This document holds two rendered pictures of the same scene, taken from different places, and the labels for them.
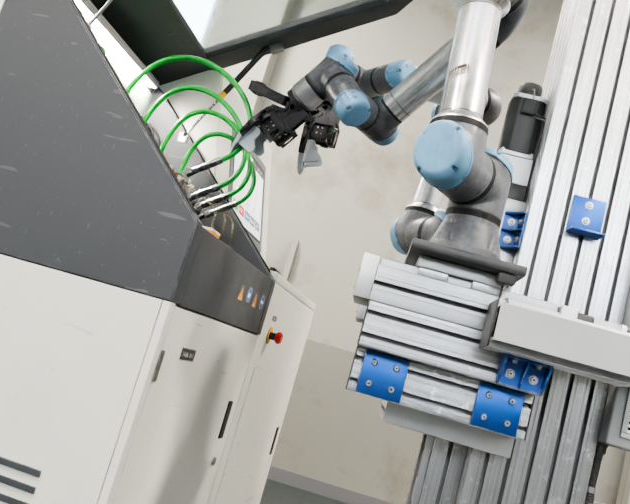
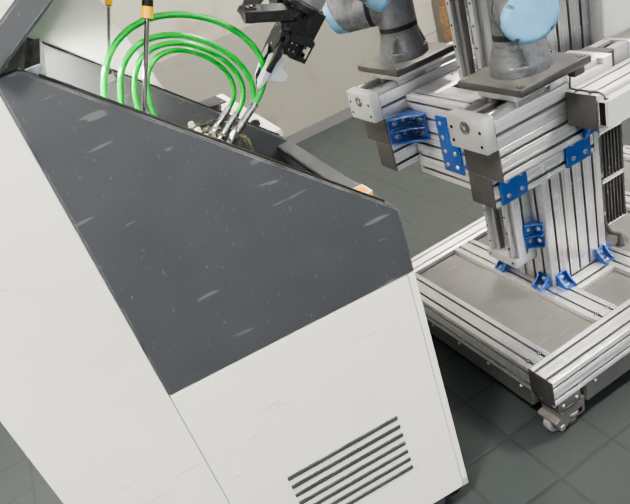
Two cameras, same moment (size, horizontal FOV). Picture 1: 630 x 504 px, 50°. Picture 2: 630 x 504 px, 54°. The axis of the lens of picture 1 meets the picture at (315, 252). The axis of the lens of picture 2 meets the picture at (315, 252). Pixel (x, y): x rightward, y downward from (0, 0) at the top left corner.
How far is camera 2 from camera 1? 125 cm
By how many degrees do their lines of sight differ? 46
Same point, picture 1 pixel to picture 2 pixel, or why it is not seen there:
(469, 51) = not seen: outside the picture
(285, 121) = (305, 34)
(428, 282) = (527, 108)
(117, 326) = (387, 314)
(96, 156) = (280, 226)
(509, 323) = (614, 111)
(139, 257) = (372, 264)
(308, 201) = not seen: outside the picture
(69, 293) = (338, 325)
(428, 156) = (524, 27)
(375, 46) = not seen: outside the picture
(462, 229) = (532, 52)
